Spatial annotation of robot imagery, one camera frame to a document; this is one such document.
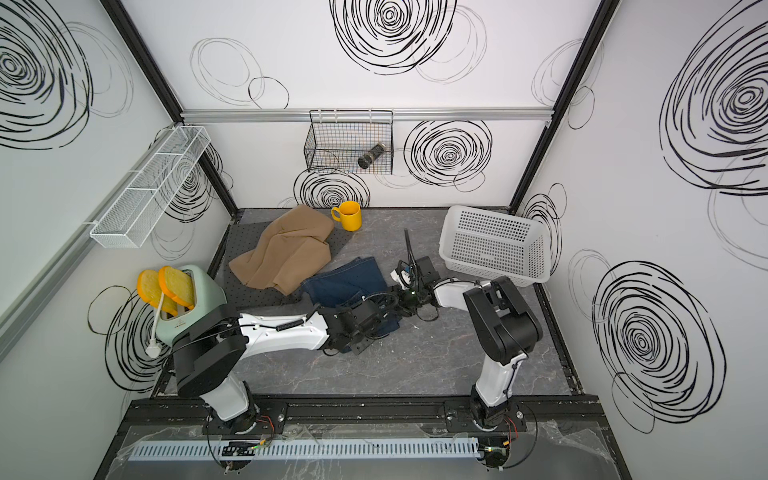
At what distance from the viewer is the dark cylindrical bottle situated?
91 cm

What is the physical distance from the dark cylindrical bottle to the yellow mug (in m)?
0.23

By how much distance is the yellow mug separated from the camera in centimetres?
111
